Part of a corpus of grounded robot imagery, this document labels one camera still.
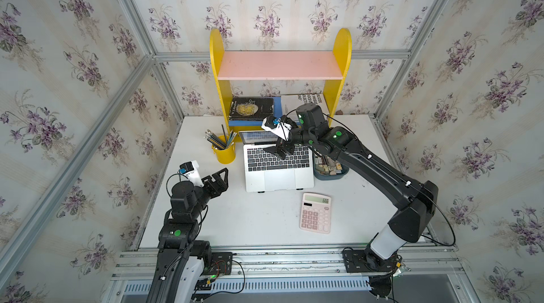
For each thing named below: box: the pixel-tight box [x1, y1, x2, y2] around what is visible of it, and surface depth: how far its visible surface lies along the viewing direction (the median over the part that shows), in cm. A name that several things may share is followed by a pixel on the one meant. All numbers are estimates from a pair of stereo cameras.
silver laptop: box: [238, 130, 315, 193], surface depth 92 cm
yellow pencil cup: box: [211, 134, 236, 165], surface depth 100 cm
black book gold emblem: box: [229, 96, 275, 122], surface depth 104 cm
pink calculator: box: [298, 192, 332, 235], surface depth 85 cm
